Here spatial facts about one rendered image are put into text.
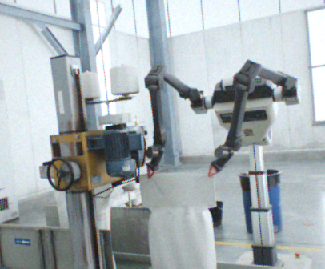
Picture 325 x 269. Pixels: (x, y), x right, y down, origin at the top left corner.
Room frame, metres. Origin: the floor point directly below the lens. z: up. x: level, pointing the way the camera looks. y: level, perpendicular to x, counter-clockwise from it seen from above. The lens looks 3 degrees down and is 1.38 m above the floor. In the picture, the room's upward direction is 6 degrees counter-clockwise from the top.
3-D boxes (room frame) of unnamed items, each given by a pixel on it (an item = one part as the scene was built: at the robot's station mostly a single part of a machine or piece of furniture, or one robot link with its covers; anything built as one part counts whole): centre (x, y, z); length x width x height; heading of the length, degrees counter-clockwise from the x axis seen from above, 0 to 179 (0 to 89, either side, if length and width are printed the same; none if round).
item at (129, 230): (3.06, 0.57, 0.53); 1.05 x 0.02 x 0.41; 61
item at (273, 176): (4.43, -1.06, 0.32); 0.51 x 0.48 x 0.65; 151
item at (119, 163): (2.15, 0.24, 1.21); 0.15 x 0.15 x 0.25
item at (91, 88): (2.41, 0.41, 1.61); 0.15 x 0.14 x 0.17; 61
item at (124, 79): (2.28, 0.18, 1.61); 0.17 x 0.17 x 0.17
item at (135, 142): (2.14, 0.14, 1.25); 0.10 x 0.08 x 0.12; 176
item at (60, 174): (2.05, 0.55, 1.13); 0.18 x 0.11 x 0.18; 61
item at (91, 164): (2.29, 0.44, 1.18); 0.34 x 0.25 x 0.31; 151
